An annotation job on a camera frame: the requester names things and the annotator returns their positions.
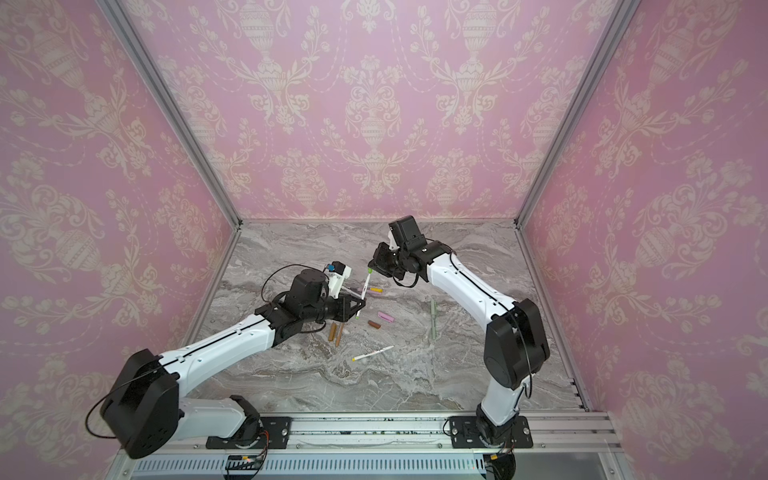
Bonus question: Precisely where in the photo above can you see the right corner aluminium post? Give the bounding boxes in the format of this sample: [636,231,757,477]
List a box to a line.
[515,0,642,229]

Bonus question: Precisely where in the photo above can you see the white pen yellow tip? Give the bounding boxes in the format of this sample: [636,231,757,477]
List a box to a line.
[351,345,394,362]

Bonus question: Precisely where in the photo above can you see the aluminium front rail frame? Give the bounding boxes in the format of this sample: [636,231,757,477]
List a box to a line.
[106,411,633,479]

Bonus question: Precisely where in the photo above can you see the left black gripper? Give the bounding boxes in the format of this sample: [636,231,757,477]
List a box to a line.
[302,291,368,324]

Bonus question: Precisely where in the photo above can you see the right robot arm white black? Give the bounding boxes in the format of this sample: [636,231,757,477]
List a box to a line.
[368,216,551,446]

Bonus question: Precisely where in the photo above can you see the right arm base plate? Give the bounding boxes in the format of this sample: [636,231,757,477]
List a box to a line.
[444,415,534,449]

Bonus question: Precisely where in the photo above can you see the corner aluminium post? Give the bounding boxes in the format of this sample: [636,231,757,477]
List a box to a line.
[515,0,642,229]
[95,0,242,228]

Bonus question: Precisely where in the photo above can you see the pale green fountain pen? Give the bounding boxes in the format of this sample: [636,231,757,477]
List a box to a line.
[430,298,438,341]

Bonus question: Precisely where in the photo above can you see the pink pen cap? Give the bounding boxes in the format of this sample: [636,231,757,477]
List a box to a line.
[377,311,395,323]

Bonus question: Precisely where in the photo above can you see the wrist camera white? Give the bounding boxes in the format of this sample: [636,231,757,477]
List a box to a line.
[388,228,399,251]
[327,261,351,299]

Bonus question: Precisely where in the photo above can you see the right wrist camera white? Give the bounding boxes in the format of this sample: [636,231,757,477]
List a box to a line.
[388,228,399,251]

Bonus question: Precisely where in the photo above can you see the left corner aluminium post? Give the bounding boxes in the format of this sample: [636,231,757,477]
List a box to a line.
[95,0,242,228]

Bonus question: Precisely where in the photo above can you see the white pen green tip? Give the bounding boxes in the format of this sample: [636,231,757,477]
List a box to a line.
[355,274,371,318]

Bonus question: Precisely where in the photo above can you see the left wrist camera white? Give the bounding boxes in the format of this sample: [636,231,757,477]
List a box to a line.
[327,261,351,299]

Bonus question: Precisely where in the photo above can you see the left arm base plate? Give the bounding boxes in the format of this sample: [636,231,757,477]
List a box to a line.
[205,415,292,451]

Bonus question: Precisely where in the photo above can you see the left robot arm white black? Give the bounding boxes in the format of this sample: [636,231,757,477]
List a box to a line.
[92,268,366,459]

